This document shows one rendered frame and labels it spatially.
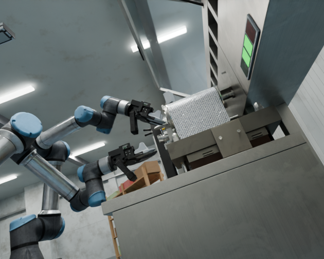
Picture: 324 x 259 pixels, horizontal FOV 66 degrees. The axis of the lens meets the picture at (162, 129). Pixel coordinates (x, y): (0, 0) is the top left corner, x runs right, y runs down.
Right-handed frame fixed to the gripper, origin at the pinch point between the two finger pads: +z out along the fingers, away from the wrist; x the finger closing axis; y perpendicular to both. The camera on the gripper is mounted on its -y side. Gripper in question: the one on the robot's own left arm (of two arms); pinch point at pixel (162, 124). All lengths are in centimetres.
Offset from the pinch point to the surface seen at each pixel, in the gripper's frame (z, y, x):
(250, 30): 30, 20, -48
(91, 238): -392, -259, 877
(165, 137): 3.0, -5.4, 2.4
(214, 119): 23.2, 7.1, -5.8
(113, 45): -260, 217, 277
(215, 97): 20.3, 17.3, -5.8
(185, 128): 12.6, -0.9, -5.8
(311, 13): 44, 26, -51
